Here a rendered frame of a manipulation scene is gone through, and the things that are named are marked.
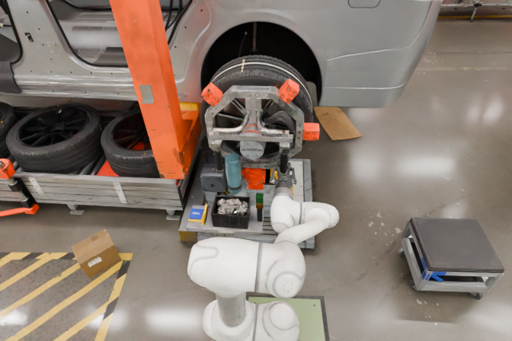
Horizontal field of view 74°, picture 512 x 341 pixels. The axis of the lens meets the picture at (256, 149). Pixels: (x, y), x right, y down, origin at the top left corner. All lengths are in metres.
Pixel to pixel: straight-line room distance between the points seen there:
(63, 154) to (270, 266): 2.09
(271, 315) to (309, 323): 0.35
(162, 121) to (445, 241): 1.72
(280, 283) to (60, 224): 2.24
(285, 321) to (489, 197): 2.15
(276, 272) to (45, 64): 2.22
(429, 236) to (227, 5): 1.75
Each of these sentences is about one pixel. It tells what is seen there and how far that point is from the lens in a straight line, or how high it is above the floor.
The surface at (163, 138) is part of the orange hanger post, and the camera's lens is 1.95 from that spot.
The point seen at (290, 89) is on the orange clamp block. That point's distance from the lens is 1.72.
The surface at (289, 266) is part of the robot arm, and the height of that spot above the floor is 1.22.
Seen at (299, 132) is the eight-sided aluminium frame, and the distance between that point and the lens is 1.89.
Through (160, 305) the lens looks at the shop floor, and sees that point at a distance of 2.30.
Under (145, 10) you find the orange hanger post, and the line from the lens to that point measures 1.61.
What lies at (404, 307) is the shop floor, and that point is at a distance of 2.36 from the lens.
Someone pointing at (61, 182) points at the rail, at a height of 0.35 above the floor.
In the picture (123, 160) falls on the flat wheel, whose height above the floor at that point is 0.48.
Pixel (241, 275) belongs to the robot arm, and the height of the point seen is 1.20.
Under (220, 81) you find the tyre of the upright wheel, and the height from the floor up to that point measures 1.12.
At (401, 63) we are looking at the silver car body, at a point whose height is 1.07.
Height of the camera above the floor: 2.01
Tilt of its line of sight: 41 degrees down
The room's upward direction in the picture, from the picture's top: 1 degrees counter-clockwise
